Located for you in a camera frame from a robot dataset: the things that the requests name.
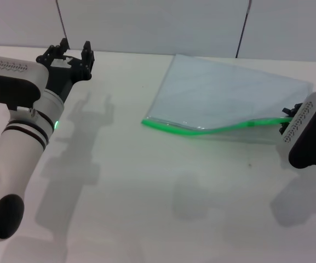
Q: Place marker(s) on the clear green-zipper document bag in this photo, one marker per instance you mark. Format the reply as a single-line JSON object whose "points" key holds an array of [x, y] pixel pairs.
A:
{"points": [[215, 90]]}

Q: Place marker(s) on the green zipper slider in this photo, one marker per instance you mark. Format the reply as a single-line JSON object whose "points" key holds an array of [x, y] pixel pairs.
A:
{"points": [[250, 124]]}

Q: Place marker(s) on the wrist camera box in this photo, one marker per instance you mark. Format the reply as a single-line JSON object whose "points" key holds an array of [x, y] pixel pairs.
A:
{"points": [[308, 131], [10, 82]]}

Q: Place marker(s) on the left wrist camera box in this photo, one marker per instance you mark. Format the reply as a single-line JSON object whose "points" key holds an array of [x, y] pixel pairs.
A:
{"points": [[10, 82]]}

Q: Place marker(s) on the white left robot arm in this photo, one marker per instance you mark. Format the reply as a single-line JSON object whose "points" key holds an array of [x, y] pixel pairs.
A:
{"points": [[18, 156]]}

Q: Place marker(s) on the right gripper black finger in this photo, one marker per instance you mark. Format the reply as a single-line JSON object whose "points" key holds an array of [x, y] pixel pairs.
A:
{"points": [[291, 110], [283, 128]]}

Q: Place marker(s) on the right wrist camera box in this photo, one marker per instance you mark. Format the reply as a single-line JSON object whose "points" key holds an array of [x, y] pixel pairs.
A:
{"points": [[308, 131]]}

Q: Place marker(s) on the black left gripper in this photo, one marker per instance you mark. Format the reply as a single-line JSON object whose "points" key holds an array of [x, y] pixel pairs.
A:
{"points": [[64, 75]]}

